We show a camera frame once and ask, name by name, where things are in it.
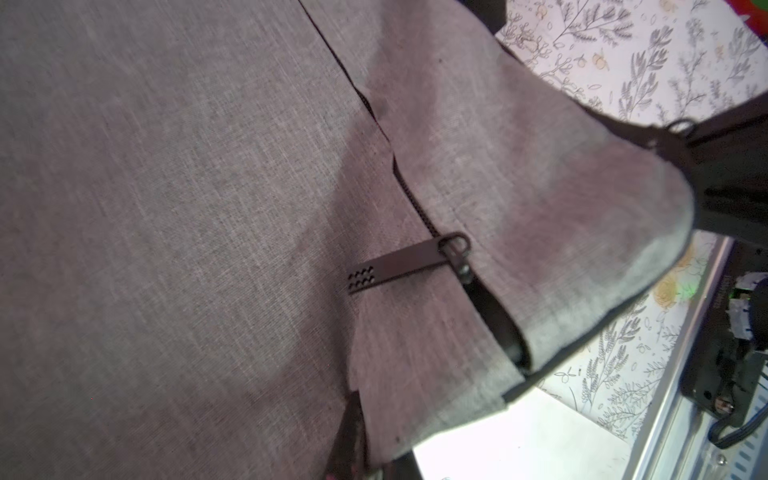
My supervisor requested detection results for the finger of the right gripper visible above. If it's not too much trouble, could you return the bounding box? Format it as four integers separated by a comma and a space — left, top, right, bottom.
648, 93, 767, 246

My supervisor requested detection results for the floral table mat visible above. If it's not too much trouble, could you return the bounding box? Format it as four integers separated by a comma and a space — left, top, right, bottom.
499, 1, 767, 443

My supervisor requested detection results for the grey laptop sleeve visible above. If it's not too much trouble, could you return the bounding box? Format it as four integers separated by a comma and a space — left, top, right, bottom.
1, 1, 696, 479

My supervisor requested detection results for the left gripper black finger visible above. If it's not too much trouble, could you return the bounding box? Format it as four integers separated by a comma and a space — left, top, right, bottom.
323, 391, 367, 480

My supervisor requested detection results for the aluminium front rail frame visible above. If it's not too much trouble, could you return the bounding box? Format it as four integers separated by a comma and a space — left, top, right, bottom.
624, 238, 767, 479

